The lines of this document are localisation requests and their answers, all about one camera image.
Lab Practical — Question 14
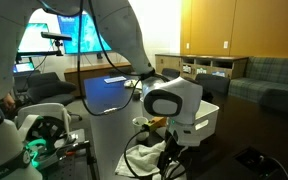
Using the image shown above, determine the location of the small printed shelf item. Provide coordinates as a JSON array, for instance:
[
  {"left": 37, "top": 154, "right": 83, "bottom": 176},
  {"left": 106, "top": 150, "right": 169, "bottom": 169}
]
[
  {"left": 211, "top": 69, "right": 227, "bottom": 78},
  {"left": 195, "top": 67, "right": 208, "bottom": 75},
  {"left": 182, "top": 63, "right": 192, "bottom": 74}
]

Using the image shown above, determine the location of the green plaid sofa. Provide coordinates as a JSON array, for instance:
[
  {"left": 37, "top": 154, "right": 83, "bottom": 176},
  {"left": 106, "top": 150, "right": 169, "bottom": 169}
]
[{"left": 228, "top": 55, "right": 288, "bottom": 116}]

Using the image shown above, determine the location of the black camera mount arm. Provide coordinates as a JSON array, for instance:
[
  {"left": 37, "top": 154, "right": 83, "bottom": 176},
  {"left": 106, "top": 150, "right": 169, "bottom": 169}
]
[{"left": 17, "top": 39, "right": 65, "bottom": 63}]

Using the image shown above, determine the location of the black office chair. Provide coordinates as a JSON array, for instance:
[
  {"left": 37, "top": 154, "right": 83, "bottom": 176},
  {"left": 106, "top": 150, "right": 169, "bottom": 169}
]
[
  {"left": 194, "top": 73, "right": 231, "bottom": 94},
  {"left": 161, "top": 67, "right": 182, "bottom": 80}
]

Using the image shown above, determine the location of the black clothing pile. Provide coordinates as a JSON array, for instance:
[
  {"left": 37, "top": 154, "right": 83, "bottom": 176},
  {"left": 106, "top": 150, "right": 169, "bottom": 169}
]
[{"left": 202, "top": 89, "right": 214, "bottom": 103}]

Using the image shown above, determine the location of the white plastic storage box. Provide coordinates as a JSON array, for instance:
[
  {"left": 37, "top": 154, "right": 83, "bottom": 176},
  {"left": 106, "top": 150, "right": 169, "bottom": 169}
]
[{"left": 183, "top": 99, "right": 221, "bottom": 139}]

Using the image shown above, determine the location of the wall mounted display screen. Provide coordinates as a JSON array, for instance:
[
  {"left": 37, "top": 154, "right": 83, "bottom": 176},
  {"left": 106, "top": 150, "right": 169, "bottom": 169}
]
[
  {"left": 17, "top": 22, "right": 52, "bottom": 54},
  {"left": 56, "top": 13, "right": 113, "bottom": 55}
]

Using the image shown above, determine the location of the table power socket box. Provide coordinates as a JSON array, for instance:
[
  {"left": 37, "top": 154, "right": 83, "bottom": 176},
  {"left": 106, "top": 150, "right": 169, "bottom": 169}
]
[{"left": 233, "top": 145, "right": 288, "bottom": 180}]

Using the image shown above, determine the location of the wooden shelf cabinet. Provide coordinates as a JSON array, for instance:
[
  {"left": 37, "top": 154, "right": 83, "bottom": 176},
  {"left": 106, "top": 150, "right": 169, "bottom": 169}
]
[{"left": 154, "top": 53, "right": 250, "bottom": 84}]

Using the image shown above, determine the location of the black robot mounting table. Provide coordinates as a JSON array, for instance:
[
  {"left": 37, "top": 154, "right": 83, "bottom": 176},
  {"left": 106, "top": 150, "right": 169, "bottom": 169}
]
[{"left": 42, "top": 128, "right": 98, "bottom": 180}]

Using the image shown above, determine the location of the white towel cloth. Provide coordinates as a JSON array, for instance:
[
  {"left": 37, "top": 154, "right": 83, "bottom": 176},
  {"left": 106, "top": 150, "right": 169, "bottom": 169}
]
[{"left": 114, "top": 139, "right": 188, "bottom": 180}]

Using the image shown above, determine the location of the small dark cup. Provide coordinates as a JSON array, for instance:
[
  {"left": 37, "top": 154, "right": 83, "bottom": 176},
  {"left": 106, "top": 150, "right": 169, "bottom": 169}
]
[{"left": 132, "top": 89, "right": 142, "bottom": 101}]

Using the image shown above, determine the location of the open laptop computer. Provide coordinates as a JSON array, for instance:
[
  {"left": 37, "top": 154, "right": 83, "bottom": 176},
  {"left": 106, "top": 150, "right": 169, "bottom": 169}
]
[{"left": 13, "top": 61, "right": 36, "bottom": 74}]

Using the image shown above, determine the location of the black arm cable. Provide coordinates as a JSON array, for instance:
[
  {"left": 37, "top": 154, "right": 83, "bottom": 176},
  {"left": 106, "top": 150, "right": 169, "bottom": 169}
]
[{"left": 75, "top": 0, "right": 185, "bottom": 180}]

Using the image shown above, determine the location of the seated person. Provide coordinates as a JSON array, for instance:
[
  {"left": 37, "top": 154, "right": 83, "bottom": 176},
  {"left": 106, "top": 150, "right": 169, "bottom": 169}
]
[{"left": 0, "top": 93, "right": 18, "bottom": 116}]

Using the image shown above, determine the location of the black stereo camera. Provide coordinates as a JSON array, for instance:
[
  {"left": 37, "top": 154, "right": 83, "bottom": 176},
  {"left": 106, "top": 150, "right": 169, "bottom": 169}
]
[{"left": 40, "top": 31, "right": 73, "bottom": 43}]

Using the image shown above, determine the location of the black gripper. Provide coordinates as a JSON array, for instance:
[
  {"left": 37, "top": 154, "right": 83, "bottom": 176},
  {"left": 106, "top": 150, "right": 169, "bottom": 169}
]
[{"left": 156, "top": 132, "right": 185, "bottom": 176}]

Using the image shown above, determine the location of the black swivel chair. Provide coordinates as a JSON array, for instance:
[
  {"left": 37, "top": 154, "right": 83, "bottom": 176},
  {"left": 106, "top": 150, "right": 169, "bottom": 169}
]
[{"left": 26, "top": 70, "right": 83, "bottom": 122}]

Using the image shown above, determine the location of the low wooden bench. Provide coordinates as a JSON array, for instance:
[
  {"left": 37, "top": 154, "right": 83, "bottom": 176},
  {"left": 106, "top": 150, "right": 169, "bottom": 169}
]
[{"left": 63, "top": 61, "right": 133, "bottom": 98}]

